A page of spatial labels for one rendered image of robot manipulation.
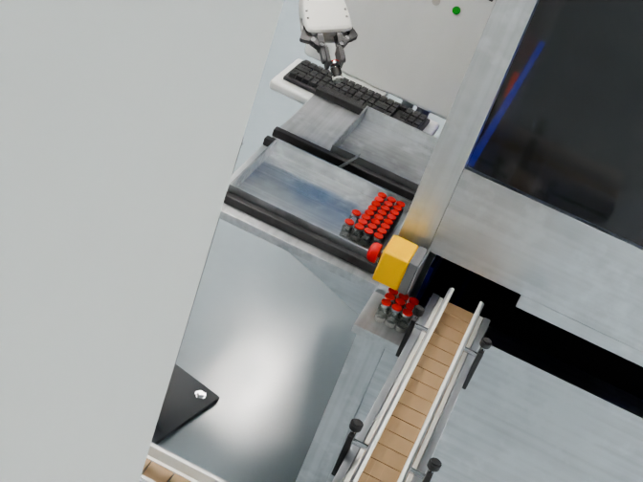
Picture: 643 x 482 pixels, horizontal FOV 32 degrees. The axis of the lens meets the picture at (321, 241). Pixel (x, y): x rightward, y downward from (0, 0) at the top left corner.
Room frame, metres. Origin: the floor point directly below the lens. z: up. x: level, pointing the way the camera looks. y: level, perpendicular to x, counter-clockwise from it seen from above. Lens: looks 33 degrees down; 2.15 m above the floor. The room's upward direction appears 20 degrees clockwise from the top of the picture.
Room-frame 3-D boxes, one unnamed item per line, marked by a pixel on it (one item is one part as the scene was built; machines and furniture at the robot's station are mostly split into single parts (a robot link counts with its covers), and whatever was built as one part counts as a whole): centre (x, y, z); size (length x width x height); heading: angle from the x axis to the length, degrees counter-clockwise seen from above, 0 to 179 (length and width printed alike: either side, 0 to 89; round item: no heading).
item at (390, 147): (2.38, -0.14, 0.90); 0.34 x 0.26 x 0.04; 80
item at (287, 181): (2.07, 0.03, 0.90); 0.34 x 0.26 x 0.04; 80
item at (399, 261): (1.78, -0.15, 0.99); 0.08 x 0.07 x 0.07; 80
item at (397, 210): (2.04, -0.12, 0.90); 0.18 x 0.02 x 0.05; 170
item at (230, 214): (2.23, -0.04, 0.87); 0.70 x 0.48 x 0.02; 170
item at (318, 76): (2.77, 0.04, 0.82); 0.40 x 0.14 x 0.02; 79
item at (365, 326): (1.76, -0.19, 0.87); 0.14 x 0.13 x 0.02; 80
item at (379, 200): (2.05, -0.08, 0.90); 0.18 x 0.02 x 0.05; 170
